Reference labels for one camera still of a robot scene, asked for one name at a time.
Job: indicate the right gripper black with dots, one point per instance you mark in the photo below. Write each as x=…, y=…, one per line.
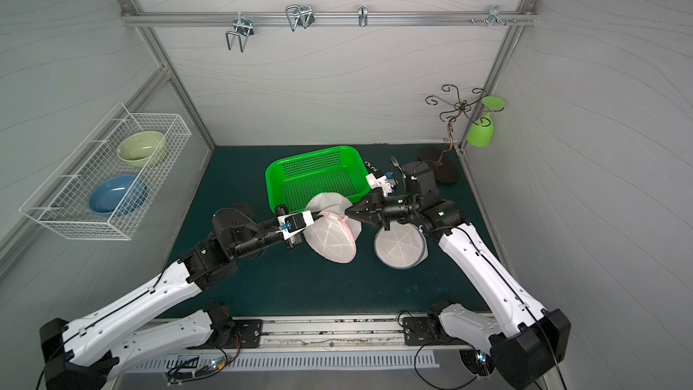
x=374, y=209

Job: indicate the white mesh laundry bag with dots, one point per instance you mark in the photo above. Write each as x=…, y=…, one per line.
x=401, y=247

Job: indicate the green plastic basket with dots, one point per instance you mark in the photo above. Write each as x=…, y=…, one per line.
x=294, y=181

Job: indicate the round white mesh bag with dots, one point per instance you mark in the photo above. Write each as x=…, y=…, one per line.
x=333, y=235

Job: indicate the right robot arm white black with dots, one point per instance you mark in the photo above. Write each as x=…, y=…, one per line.
x=522, y=337

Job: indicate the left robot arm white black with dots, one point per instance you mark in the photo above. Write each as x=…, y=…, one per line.
x=88, y=352

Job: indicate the metal cup holder stand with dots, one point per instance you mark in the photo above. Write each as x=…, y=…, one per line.
x=444, y=170

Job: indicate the green plastic wine glass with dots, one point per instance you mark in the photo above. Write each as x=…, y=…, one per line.
x=481, y=132

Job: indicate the light green ceramic bowl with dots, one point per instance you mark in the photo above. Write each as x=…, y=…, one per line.
x=144, y=149

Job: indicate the blue ceramic bowl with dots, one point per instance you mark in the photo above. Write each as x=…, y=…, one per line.
x=119, y=196

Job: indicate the metal clip hook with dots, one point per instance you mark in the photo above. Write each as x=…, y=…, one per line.
x=362, y=15

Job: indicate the metal double hook left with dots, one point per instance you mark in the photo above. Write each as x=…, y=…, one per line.
x=242, y=29

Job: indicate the metal double hook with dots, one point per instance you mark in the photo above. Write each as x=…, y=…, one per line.
x=299, y=16
x=242, y=29

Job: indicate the metal double hook middle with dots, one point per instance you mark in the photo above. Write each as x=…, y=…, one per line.
x=299, y=16

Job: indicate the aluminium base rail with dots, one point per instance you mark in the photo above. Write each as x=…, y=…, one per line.
x=335, y=330

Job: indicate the white slotted cable duct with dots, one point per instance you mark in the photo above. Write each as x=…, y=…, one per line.
x=255, y=361

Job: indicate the white wire wall basket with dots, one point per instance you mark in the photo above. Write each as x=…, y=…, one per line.
x=60, y=204

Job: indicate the aluminium top rail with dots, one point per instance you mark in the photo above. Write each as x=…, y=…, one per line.
x=525, y=16

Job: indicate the metal bracket hook right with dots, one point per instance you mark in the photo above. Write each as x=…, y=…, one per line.
x=493, y=18

